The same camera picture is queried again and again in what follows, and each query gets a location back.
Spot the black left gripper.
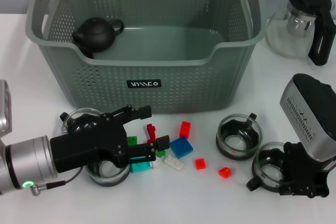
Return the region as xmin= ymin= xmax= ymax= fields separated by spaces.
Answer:
xmin=49 ymin=105 xmax=171 ymax=174

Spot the left gripper cable with connector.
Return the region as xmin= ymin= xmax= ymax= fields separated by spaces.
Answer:
xmin=30 ymin=166 xmax=85 ymax=196

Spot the glass teacup with black holder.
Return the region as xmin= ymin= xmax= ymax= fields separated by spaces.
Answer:
xmin=59 ymin=107 xmax=106 ymax=135
xmin=246 ymin=141 xmax=289 ymax=192
xmin=216 ymin=113 xmax=263 ymax=161
xmin=85 ymin=153 xmax=131 ymax=188

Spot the grey perforated storage bin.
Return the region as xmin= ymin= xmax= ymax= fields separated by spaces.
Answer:
xmin=25 ymin=0 xmax=266 ymax=114

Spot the white two-stud brick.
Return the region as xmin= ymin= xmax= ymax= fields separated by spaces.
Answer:
xmin=164 ymin=155 xmax=185 ymax=173

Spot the dark red angled brick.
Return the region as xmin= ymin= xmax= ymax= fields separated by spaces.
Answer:
xmin=146 ymin=123 xmax=157 ymax=145

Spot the black clay teapot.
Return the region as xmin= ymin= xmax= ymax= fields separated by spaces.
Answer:
xmin=71 ymin=17 xmax=125 ymax=53

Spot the red tall brick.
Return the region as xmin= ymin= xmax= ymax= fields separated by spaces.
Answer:
xmin=179 ymin=121 xmax=191 ymax=138

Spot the blue square brick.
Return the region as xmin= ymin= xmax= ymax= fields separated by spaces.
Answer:
xmin=169 ymin=137 xmax=194 ymax=159

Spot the cyan square brick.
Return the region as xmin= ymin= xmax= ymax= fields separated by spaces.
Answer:
xmin=130 ymin=161 xmax=154 ymax=174

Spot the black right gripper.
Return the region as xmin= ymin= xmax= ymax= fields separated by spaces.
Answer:
xmin=278 ymin=142 xmax=336 ymax=198

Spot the red small rounded brick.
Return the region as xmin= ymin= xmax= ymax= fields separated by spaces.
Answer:
xmin=218 ymin=167 xmax=232 ymax=179

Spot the glass teapot with black lid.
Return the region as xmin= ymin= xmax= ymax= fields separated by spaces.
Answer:
xmin=265 ymin=0 xmax=336 ymax=67

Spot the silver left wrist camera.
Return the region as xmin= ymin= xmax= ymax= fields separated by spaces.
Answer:
xmin=0 ymin=79 xmax=13 ymax=141

